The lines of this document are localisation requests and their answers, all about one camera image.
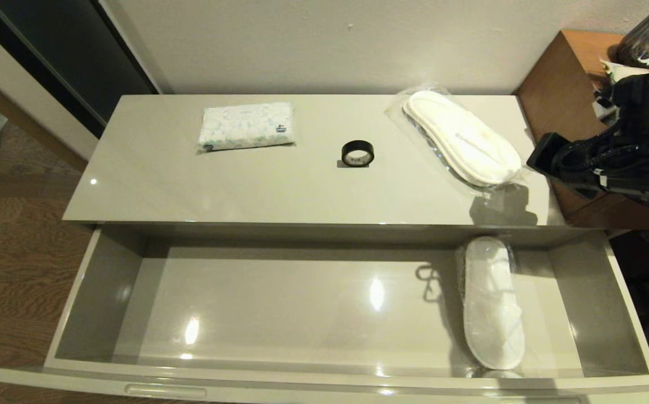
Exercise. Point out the brown wooden side cabinet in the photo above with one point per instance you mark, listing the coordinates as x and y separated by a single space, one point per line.
560 95

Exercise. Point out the brown wooden door trim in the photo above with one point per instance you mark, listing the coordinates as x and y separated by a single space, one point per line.
21 118

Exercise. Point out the white slippers pair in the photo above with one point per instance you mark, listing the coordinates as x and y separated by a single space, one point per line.
459 140

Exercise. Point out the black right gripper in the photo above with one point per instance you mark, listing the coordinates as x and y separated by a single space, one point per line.
549 158

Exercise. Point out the dark door panel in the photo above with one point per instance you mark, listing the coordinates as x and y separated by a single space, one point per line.
77 50

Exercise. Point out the single white bagged slipper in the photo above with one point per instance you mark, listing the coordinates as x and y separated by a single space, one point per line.
489 314

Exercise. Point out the beige green-trimmed plastic bag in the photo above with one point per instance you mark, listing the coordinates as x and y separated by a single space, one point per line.
621 68

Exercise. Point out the white blue tissue pack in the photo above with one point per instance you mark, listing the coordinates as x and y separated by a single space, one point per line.
245 128

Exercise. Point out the grey cabinet drawer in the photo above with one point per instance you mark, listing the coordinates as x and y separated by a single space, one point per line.
274 303

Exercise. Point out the grey glossy cabinet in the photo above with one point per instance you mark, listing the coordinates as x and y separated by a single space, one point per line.
302 191

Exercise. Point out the black tape roll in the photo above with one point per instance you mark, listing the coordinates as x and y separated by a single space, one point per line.
358 145

